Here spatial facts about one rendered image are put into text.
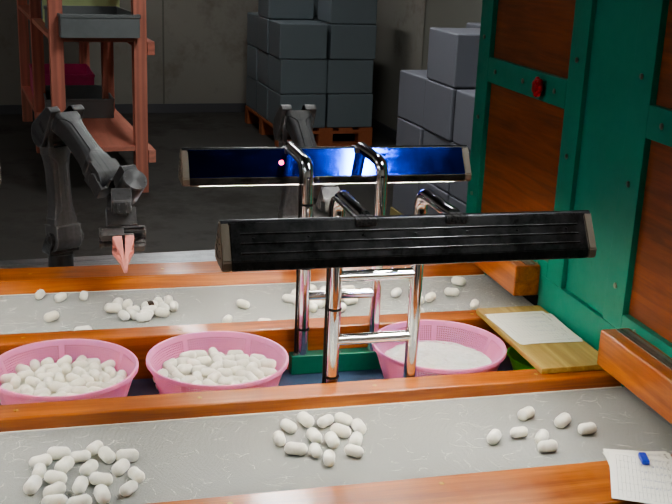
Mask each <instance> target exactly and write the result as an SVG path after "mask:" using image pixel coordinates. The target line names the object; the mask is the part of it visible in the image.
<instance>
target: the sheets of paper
mask: <svg viewBox="0 0 672 504"><path fill-rule="evenodd" d="M485 315H486V316H487V318H489V319H490V320H491V321H492V322H494V323H495V324H496V325H498V326H499V327H500V328H501V329H502V330H503V331H505V332H506V333H507V334H508V335H509V336H510V337H511V338H513V339H514V340H515V341H516V342H518V343H519V344H522V345H527V344H537V343H559V342H583V341H582V340H581V339H582V338H580V337H579V336H577V335H576V334H574V333H573V332H572V331H571V330H570V329H569V328H567V327H566V326H565V325H564V324H563V323H562V322H561V321H559V320H558V319H557V318H556V317H555V316H554V315H552V314H551V313H549V314H547V313H545V312H544V311H531V312H514V313H498V314H485Z"/></svg>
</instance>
